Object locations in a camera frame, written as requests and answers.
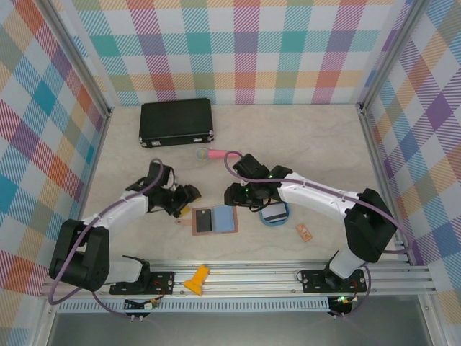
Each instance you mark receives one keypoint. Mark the pink leather card holder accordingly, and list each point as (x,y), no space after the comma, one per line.
(223,220)

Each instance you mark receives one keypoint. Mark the pink toy microphone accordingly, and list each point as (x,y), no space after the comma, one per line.
(216,154)

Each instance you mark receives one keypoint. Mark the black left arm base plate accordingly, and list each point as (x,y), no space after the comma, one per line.
(162,283)

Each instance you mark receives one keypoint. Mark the aluminium side rail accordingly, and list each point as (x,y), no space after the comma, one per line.
(376,162)
(98,151)

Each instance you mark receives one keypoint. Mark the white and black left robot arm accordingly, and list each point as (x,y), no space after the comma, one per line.
(119,212)

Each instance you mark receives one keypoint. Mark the aluminium rail frame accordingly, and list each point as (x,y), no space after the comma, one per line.
(252,277)

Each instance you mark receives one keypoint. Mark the aluminium corner post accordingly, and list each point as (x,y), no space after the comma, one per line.
(390,54)
(77,54)

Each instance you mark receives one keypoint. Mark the white card with black stripe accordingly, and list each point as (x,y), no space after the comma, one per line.
(273,210)

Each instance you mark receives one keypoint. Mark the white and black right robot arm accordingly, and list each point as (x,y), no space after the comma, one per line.
(317,198)

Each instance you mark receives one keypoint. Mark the spare yellow gripper finger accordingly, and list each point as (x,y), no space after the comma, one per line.
(197,279)

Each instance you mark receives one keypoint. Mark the blue card tray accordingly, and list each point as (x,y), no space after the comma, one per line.
(273,223)

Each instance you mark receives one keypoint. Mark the small orange packet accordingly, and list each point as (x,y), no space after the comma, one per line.
(304,233)

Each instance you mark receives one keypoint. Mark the black hard case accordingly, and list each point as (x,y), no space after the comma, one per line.
(173,120)

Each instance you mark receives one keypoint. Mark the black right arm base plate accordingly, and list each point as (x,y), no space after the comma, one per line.
(311,281)

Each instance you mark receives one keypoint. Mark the dark credit card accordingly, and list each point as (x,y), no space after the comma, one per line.
(204,220)

